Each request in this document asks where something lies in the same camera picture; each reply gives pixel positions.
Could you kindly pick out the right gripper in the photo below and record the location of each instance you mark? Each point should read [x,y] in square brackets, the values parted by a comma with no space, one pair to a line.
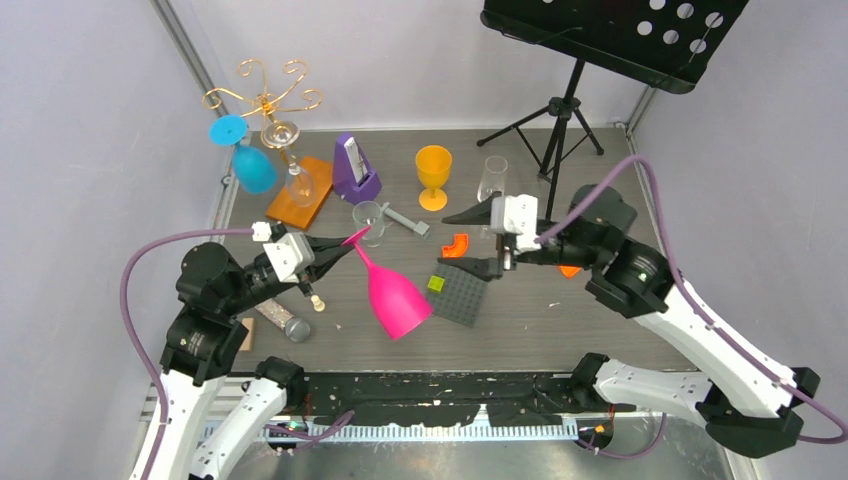
[486,268]

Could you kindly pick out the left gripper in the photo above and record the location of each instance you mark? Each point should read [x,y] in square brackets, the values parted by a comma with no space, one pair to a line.
[328,250]

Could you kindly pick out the magenta plastic goblet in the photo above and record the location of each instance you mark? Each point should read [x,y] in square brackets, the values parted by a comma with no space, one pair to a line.
[398,305]

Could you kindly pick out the blue plastic goblet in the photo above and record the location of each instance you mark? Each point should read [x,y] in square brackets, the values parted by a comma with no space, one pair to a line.
[251,167]

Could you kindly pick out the gold wire glass rack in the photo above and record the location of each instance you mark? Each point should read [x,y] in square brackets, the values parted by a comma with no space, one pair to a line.
[262,109]

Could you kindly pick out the clear wine glass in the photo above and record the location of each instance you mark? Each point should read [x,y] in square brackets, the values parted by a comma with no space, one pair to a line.
[280,136]

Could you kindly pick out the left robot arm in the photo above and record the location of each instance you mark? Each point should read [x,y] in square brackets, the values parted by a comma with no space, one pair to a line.
[201,346]

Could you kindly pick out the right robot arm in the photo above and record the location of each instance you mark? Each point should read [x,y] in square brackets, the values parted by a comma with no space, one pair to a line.
[744,400]

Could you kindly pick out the small orange curved piece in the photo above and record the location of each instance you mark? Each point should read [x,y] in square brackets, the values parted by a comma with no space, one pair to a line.
[458,247]

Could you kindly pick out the grey lego baseplate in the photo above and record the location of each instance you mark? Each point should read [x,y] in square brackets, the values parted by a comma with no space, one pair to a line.
[462,297]

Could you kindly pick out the cream chess pawn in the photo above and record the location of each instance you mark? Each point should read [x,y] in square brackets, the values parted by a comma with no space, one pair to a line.
[318,304]

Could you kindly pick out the green lego brick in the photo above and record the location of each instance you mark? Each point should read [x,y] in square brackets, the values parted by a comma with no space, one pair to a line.
[435,283]

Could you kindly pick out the grey plastic bar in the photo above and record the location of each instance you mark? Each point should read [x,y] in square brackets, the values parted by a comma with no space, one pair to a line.
[418,228]

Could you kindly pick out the clear champagne flute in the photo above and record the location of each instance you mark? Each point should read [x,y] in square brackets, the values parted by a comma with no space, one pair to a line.
[493,177]

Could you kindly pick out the purple metronome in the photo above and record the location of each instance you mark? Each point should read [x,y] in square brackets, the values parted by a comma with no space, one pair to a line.
[354,178]

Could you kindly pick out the glitter tube with cap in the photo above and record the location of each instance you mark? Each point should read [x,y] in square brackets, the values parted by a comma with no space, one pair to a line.
[296,329]

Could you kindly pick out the orange plastic goblet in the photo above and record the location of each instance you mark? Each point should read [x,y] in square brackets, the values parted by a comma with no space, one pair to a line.
[433,165]

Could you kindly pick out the orange curved track piece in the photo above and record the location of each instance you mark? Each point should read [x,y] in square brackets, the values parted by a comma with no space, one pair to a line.
[569,271]

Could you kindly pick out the small wooden block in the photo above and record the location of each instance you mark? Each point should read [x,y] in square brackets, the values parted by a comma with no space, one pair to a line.
[247,344]

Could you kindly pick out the black music stand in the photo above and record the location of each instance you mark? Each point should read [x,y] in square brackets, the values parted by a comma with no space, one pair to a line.
[665,45]

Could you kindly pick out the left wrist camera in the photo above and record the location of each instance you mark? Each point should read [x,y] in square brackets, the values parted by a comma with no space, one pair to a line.
[287,258]

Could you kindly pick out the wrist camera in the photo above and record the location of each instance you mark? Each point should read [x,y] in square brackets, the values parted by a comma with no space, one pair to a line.
[516,215]
[287,258]

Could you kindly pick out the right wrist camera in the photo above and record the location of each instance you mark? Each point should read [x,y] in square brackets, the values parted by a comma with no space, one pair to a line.
[516,215]

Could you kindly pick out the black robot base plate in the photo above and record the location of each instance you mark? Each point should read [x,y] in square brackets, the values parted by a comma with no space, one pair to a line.
[437,399]

